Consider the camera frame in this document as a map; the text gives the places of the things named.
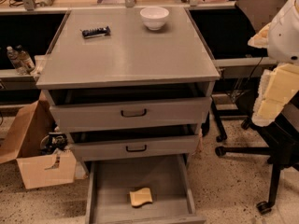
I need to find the grey drawer cabinet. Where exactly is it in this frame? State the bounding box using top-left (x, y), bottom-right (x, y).
top-left (36, 6), bottom-right (221, 173)

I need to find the yellow sponge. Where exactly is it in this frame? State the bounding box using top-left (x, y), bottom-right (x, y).
top-left (130, 188), bottom-right (152, 207)

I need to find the black device in box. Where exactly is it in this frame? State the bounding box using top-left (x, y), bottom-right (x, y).
top-left (40, 133), bottom-right (67, 155)

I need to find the white ceramic bowl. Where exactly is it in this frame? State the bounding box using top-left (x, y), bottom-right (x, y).
top-left (140, 7), bottom-right (169, 31)

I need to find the top grey drawer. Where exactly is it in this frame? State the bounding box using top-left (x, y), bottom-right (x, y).
top-left (50, 97), bottom-right (211, 133)

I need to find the clear plastic water bottle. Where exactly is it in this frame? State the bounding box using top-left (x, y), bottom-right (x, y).
top-left (7, 46), bottom-right (27, 76)

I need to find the grey drawer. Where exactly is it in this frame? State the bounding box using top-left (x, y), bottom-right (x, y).
top-left (71, 125), bottom-right (199, 161)
top-left (85, 155), bottom-right (206, 224)
top-left (50, 97), bottom-right (211, 133)

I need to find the dark blue snack bar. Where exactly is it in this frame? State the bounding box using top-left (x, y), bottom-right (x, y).
top-left (81, 26), bottom-right (110, 39)

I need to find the middle grey drawer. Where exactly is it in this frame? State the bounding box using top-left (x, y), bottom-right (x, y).
top-left (71, 125), bottom-right (199, 161)

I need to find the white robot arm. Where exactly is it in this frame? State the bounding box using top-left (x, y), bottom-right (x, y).
top-left (248, 0), bottom-right (299, 127)

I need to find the bottom grey drawer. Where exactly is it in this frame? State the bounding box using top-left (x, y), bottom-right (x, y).
top-left (85, 155), bottom-right (206, 224)

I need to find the open cardboard box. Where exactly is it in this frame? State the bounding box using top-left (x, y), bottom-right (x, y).
top-left (0, 94), bottom-right (77, 189)

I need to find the dark plastic bottle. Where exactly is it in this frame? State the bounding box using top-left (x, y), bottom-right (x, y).
top-left (16, 45), bottom-right (35, 72)

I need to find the black office chair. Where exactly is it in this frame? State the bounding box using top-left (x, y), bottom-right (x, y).
top-left (215, 89), bottom-right (299, 215)

